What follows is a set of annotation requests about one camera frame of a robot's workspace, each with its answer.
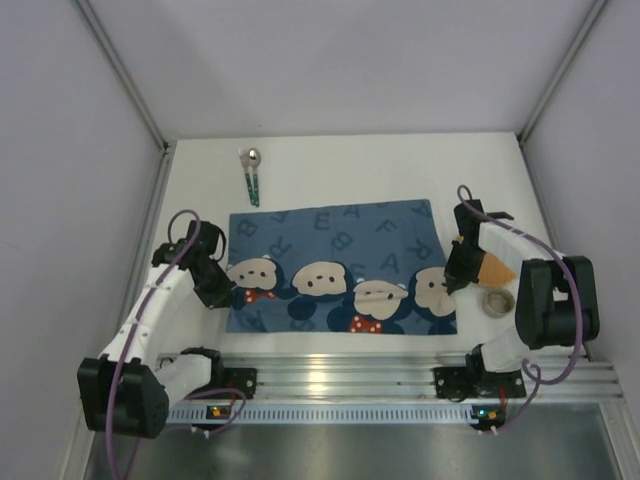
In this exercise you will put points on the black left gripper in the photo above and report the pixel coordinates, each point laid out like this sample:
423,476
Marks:
215,288

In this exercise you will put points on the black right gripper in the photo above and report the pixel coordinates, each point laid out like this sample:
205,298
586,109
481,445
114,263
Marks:
460,267

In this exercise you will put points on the blue cartoon placemat cloth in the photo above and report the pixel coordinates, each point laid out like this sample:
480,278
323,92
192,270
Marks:
373,268

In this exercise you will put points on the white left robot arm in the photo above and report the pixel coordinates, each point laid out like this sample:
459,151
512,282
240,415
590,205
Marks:
125,390

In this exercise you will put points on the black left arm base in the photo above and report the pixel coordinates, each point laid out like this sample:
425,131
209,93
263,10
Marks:
227,377

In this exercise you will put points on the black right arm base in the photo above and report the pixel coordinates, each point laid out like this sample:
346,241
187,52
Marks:
474,381

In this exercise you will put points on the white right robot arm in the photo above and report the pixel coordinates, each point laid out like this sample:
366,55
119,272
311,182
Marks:
556,302

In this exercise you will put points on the round wooden plate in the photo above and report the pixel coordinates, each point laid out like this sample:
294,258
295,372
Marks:
493,273

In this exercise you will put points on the small clear glass cup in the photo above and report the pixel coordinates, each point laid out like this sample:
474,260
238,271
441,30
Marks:
497,303

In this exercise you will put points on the metal fork patterned handle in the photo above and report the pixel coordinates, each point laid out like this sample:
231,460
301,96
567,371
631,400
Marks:
242,158

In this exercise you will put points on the metal spoon patterned handle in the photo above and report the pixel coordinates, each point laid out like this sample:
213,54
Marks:
253,161

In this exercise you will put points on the slotted grey cable duct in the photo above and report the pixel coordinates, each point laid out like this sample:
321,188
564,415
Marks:
276,414

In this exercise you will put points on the aluminium mounting rail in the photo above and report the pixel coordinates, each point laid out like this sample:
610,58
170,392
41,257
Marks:
409,377

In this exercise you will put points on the left aluminium frame post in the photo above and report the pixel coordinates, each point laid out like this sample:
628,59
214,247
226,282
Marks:
99,33

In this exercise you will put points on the aluminium frame post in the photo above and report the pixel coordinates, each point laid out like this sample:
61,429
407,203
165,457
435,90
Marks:
99,33
596,11

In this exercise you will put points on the right aluminium frame post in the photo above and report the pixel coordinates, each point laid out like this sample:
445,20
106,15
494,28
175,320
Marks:
596,11

